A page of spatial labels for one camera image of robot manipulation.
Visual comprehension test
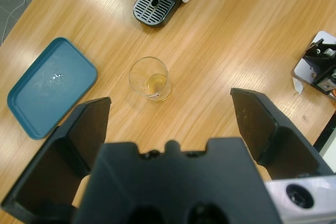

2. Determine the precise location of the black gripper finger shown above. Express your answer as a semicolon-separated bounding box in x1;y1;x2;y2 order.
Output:
1;97;112;222
229;88;336;182

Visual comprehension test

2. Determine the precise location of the clear glass cup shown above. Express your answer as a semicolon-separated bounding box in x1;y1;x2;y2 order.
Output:
128;56;173;103

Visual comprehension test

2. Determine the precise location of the white capsule coffee machine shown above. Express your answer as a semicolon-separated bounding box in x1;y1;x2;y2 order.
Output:
132;0;211;28

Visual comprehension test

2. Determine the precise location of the teal plastic tray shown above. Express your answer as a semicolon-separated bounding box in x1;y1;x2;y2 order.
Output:
7;37;98;141

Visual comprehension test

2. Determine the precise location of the white paper tag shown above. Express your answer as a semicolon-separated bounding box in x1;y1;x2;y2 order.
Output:
292;77;304;95

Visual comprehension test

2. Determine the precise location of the white mount block, dark post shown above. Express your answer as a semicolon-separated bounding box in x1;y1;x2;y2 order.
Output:
291;31;336;101

